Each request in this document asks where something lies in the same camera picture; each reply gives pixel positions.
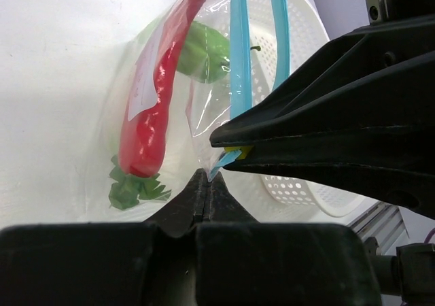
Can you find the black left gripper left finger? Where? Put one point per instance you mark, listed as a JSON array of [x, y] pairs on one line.
[[88, 263]]

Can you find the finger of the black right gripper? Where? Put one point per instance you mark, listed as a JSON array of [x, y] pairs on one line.
[[375, 78], [396, 167]]

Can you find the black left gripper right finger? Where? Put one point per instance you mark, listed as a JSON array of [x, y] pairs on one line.
[[250, 263]]

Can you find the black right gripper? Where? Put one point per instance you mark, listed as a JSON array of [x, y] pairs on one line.
[[380, 11]]

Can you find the red toy chili pepper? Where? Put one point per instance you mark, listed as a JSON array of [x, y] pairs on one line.
[[144, 128]]

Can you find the clear zip top bag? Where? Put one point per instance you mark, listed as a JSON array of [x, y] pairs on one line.
[[260, 48]]

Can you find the green toy pepper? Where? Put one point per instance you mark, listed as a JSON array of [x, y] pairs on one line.
[[190, 48]]

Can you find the white toy radish green top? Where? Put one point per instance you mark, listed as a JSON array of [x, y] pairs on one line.
[[127, 191]]

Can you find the aluminium mounting rail frame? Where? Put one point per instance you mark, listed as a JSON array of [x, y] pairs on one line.
[[385, 223]]

